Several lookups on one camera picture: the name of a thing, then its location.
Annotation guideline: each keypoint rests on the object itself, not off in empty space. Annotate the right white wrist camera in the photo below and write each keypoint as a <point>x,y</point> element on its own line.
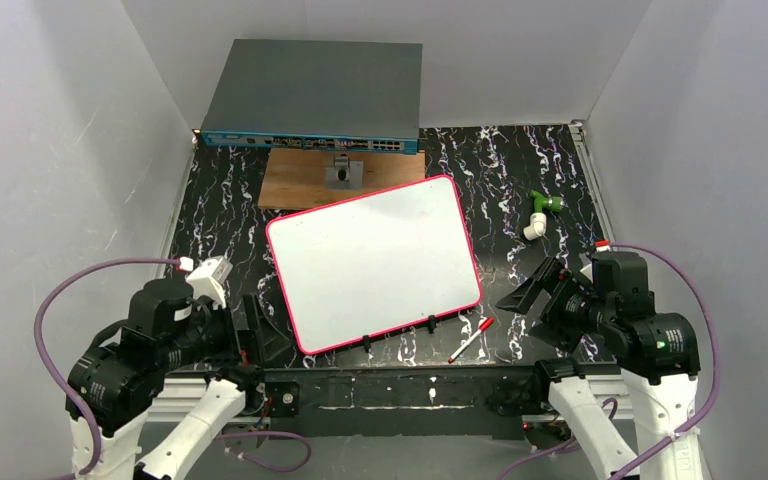
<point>587,269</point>

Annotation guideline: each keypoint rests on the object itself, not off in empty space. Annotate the small grey metal bracket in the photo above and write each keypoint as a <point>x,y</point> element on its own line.
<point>344,173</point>

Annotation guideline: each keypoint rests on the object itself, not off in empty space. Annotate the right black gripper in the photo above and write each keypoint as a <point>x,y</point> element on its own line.
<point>552,303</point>

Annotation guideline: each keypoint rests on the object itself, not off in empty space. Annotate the aluminium frame rail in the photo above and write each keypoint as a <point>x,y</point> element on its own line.
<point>578,133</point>

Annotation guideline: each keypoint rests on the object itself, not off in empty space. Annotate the red capped whiteboard marker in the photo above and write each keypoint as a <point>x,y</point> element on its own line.
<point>482,327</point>

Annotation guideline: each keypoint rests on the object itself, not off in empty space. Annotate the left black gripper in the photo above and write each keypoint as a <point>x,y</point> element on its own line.
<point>249,329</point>

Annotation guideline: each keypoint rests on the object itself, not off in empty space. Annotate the brown wooden board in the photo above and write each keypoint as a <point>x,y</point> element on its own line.
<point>295,179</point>

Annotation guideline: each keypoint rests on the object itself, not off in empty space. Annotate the pink framed whiteboard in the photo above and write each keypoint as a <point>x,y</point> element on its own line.
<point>374,264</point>

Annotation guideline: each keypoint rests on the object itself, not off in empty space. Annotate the grey blue network switch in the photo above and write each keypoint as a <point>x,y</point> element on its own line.
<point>317,95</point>

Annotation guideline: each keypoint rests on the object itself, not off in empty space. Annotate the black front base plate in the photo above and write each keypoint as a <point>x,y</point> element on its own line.
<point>480,400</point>

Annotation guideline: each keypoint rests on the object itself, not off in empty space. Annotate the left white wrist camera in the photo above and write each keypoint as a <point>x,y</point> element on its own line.
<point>210,277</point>

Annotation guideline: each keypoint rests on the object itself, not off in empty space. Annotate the white pipe elbow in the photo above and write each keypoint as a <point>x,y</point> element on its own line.
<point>536,227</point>

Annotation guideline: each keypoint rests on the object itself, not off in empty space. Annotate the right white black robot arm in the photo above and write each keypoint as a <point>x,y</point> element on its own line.
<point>657,354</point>

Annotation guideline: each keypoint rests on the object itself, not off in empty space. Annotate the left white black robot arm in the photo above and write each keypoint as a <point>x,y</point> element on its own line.
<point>170,324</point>

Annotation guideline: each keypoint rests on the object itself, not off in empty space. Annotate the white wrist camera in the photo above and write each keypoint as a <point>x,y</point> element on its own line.
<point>587,269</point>
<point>210,277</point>

